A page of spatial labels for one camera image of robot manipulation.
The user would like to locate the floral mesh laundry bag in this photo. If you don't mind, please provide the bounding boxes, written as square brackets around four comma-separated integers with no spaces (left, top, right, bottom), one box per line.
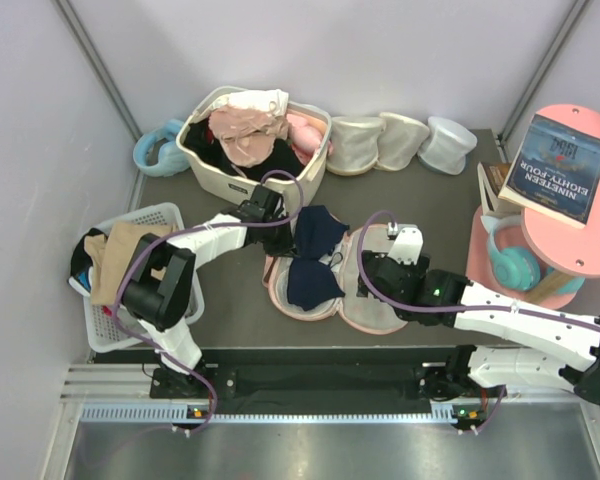
[262,229,407,335]

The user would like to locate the navy blue bra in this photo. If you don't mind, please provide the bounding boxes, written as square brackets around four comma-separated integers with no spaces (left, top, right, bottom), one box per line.
[287,205,349,312]

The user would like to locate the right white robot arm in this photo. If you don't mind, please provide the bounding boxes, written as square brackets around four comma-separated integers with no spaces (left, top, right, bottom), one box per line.
[356,250,600,406]

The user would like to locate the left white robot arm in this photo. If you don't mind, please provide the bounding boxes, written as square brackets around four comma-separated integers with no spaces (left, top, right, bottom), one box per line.
[112,184,301,397]

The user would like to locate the beige laundry basket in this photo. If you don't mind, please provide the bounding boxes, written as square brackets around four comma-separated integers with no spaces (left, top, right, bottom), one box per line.
[175,85,334,211]

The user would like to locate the beige mesh wash bag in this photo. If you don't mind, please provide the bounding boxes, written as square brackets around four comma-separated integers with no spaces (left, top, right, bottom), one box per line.
[326,116,386,176]

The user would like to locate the cream mesh wash bag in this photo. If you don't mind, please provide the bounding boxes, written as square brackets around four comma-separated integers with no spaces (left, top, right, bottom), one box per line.
[376,112,430,172]

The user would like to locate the pink garment in basket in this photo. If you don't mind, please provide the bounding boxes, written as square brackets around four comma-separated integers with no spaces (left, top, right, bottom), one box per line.
[286,113,324,166]

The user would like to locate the black clothes in basket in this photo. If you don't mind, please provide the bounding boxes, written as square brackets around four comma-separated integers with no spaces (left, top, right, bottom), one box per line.
[182,119,304,182]

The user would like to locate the white garment on basket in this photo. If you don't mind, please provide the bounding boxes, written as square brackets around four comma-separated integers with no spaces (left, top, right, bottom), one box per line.
[211,89,290,117]

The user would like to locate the light blue headphones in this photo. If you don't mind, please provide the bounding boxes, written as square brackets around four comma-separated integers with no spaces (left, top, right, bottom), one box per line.
[132,119,189,178]

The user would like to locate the teal cat-ear headphones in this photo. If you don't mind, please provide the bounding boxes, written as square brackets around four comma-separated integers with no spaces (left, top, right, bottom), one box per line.
[480,215,555,293]

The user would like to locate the brown book under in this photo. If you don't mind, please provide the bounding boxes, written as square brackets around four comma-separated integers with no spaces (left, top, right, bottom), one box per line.
[477,162,518,218]

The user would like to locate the tan folded garment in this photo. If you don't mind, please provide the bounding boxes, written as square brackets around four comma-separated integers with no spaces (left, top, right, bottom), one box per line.
[84,221,180,306]

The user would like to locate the Nineteen Eighty-Four book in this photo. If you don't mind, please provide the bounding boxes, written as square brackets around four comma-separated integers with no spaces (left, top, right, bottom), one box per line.
[498,114,600,229]

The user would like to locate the pink tiered side table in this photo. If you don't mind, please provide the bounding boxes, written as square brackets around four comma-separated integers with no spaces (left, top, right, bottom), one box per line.
[466,104,600,310]

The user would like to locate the black garment in white basket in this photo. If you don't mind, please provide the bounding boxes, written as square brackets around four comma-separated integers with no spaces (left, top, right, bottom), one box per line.
[70,228,108,278]

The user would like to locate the white perforated plastic basket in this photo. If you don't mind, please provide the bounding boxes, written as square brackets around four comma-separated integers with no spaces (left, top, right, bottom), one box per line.
[68,202,184,353]

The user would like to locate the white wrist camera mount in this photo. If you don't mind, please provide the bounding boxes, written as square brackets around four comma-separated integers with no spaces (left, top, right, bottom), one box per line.
[387,222,424,265]

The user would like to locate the white slotted cable duct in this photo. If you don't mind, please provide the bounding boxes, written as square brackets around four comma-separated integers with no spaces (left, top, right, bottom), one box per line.
[80,403,484,425]

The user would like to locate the left corner aluminium post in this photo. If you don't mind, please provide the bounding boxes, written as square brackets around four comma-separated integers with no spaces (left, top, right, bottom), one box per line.
[51,0,142,140]

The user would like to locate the corner aluminium post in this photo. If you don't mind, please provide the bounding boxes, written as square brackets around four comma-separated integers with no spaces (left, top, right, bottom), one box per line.
[495,0,593,148]
[51,0,142,140]

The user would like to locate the right corner aluminium post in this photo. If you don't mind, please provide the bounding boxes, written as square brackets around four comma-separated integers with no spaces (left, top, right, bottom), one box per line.
[495,0,593,148]

